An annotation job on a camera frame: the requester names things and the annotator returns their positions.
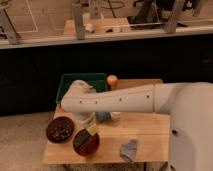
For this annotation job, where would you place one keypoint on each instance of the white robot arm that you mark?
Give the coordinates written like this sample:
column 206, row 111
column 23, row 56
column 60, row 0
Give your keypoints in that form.
column 189, row 105

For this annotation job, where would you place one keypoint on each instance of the dark bowl with beans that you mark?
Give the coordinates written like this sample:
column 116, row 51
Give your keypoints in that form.
column 60, row 130

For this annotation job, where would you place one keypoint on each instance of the white cup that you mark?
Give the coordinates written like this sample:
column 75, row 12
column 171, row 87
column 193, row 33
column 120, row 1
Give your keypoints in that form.
column 115, row 115

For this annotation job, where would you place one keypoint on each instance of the red bowl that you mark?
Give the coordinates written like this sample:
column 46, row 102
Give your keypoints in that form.
column 89, row 147

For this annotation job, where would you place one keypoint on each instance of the green plastic tray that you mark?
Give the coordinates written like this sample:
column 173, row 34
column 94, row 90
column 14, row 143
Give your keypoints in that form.
column 97, row 80

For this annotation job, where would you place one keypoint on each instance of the blue cloth near cup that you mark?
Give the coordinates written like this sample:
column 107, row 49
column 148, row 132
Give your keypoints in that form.
column 102, row 116

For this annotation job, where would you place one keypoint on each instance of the wooden table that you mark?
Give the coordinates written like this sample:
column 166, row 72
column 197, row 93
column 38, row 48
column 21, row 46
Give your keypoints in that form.
column 150, row 130

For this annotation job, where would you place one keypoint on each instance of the grey crumpled cloth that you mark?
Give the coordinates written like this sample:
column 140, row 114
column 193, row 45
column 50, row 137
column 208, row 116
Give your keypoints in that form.
column 128, row 151

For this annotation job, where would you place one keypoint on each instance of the white bottle in background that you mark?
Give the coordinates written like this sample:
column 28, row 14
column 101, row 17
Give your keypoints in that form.
column 116, row 29

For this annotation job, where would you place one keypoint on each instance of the orange ball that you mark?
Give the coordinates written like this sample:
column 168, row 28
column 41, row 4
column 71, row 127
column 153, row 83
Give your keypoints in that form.
column 112, row 81

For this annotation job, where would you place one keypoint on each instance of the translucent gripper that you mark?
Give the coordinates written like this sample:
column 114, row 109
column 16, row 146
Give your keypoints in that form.
column 88, row 121

